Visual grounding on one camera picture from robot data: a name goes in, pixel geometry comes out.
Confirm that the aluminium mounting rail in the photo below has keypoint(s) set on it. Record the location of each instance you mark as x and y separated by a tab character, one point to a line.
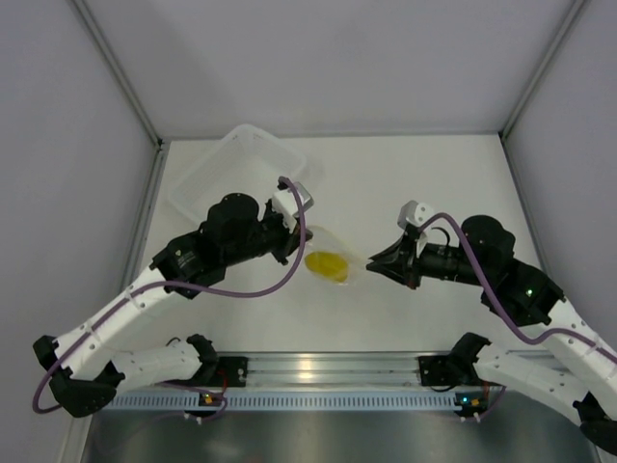
271	369

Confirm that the slotted white cable duct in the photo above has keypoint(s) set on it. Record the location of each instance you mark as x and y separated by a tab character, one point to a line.
177	400

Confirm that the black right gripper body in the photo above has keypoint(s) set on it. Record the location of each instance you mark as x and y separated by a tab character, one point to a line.
440	261

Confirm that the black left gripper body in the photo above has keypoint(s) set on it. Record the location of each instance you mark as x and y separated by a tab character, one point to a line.
272	236

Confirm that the white perforated plastic basket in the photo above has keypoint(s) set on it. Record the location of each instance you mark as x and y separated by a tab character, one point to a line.
248	160

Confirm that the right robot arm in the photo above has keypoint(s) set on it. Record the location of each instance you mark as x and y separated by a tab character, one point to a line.
532	306

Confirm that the clear zip top bag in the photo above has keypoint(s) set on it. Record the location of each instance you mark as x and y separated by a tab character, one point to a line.
326	241

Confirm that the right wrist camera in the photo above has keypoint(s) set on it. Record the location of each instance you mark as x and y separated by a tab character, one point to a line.
412	219

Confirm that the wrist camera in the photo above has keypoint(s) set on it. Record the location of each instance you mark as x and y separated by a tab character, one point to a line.
284	203
412	219

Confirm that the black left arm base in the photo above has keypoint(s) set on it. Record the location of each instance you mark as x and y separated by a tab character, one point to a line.
230	371

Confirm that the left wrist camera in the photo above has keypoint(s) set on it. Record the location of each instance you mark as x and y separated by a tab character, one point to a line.
284	203

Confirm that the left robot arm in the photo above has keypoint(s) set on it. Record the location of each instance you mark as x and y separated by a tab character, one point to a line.
87	367

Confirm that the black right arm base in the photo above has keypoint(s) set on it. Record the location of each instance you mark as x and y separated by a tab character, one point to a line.
445	371

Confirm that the yellow fake food slice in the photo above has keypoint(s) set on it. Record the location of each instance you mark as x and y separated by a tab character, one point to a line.
330	266

